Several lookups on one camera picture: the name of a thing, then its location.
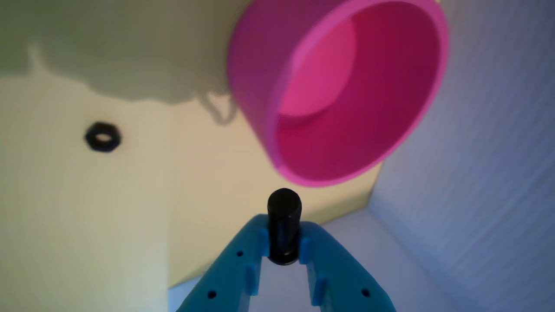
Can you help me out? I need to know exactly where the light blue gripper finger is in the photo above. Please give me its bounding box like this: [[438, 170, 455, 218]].
[[298, 221, 398, 312], [175, 214, 271, 312]]

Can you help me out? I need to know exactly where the black bolt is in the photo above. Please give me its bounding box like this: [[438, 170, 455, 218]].
[[267, 188, 303, 266]]

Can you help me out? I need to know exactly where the pink round box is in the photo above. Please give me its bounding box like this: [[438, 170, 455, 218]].
[[227, 0, 450, 188]]

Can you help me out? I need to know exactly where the yellow paper mat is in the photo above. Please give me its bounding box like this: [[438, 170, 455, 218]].
[[0, 0, 384, 312]]

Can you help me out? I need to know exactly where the metal hex nut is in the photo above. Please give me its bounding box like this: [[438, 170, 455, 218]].
[[84, 122, 122, 153]]

